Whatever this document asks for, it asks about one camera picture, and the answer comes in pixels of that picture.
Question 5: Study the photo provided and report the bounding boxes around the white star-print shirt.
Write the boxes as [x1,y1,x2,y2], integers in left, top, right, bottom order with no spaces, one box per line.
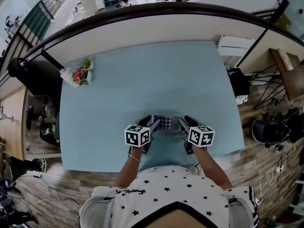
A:
[79,165,259,228]

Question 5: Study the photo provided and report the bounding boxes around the black office chair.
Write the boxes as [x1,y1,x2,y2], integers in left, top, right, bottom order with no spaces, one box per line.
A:
[8,57,61,96]

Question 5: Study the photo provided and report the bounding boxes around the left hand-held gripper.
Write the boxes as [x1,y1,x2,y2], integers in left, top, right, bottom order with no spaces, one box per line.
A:
[124,114,160,154]

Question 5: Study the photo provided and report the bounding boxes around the black patterned bag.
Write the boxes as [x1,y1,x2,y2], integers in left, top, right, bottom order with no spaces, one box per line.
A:
[39,121,61,147]

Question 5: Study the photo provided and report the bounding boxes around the pink flowers in white pot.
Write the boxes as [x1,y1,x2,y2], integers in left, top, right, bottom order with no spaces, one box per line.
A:
[72,57,95,86]

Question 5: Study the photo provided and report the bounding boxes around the black handrail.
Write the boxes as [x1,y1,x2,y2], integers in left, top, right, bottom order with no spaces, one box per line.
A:
[0,1,304,71]

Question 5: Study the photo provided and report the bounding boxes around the black and white sneaker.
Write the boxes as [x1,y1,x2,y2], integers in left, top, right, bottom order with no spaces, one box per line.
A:
[33,158,48,173]

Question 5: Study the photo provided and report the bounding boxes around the wooden side table black legs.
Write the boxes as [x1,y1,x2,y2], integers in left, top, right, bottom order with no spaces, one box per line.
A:
[251,47,304,110]

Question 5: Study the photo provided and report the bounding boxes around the person's right forearm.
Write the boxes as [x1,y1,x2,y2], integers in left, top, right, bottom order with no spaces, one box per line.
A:
[192,145,233,191]

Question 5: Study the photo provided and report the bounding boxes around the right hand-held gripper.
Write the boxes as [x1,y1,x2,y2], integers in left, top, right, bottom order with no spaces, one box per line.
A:
[178,115,216,155]

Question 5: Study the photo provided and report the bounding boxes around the gold bracelet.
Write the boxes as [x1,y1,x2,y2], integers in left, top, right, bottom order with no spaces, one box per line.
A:
[128,152,143,163]

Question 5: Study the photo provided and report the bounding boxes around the round black bag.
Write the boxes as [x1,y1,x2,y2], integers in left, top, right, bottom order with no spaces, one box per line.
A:
[251,119,290,144]

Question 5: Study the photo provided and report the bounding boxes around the white cable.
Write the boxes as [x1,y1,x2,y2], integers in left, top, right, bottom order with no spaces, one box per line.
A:
[257,166,280,198]

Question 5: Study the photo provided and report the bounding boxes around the person's left forearm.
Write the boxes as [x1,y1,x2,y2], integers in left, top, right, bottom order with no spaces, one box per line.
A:
[114,146,145,190]

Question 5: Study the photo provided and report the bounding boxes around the flat cardboard box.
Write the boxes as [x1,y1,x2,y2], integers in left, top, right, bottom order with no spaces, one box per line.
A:
[276,48,297,71]

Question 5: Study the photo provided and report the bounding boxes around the white box under partition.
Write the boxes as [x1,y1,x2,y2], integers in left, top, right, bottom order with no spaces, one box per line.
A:
[215,34,256,65]

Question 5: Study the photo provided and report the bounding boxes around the black bag with purple print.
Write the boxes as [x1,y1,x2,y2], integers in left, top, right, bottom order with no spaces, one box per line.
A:
[225,65,251,105]

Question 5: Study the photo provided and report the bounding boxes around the light wood desk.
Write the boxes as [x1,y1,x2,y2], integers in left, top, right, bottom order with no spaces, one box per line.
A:
[0,86,27,161]

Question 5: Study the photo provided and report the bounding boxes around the dark cylindrical post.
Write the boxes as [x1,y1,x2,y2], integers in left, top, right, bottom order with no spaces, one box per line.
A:
[270,0,290,23]

